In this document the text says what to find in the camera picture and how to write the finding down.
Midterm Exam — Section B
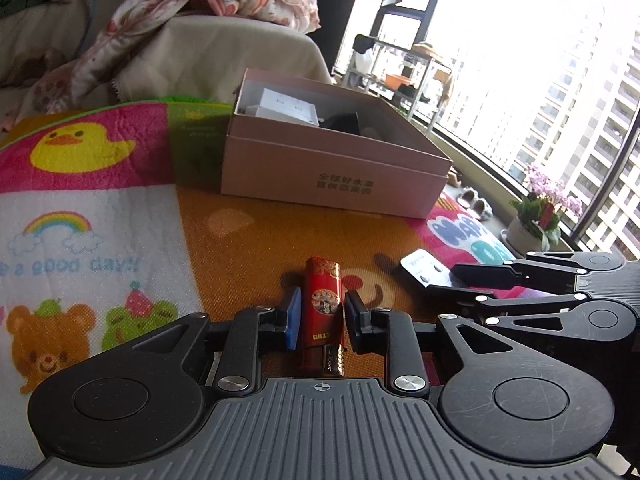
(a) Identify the red lighter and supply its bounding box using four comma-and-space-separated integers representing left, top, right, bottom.
300, 256, 347, 378

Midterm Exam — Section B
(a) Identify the colourful printed play mat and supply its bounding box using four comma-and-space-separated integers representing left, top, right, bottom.
0, 99, 576, 466

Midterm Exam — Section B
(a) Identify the potted pink orchid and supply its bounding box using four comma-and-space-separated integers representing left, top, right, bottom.
500, 164, 585, 257

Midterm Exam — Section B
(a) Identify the white cardboard charger box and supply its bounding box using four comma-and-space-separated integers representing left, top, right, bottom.
257, 87, 322, 127

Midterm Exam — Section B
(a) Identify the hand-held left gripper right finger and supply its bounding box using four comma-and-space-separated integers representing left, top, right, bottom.
344, 289, 532, 401

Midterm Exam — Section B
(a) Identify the apartment building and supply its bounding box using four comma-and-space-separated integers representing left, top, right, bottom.
480, 5, 640, 256

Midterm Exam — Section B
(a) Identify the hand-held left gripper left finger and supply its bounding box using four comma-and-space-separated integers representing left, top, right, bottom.
132, 287, 304, 396

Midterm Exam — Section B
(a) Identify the beige sofa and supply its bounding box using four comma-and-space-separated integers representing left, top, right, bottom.
0, 0, 334, 131

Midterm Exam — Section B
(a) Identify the black window frame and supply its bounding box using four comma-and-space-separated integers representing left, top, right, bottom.
332, 0, 640, 262

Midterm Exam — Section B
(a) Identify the metal rack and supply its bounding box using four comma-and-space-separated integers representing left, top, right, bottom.
342, 34, 454, 122

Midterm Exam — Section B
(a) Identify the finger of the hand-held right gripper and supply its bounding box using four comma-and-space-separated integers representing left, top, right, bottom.
424, 285, 587, 332
450, 251, 582, 291

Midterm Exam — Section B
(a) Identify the pink cardboard box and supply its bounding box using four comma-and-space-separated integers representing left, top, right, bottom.
220, 67, 454, 220

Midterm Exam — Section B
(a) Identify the grey remote control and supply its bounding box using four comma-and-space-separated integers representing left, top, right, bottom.
399, 250, 468, 289

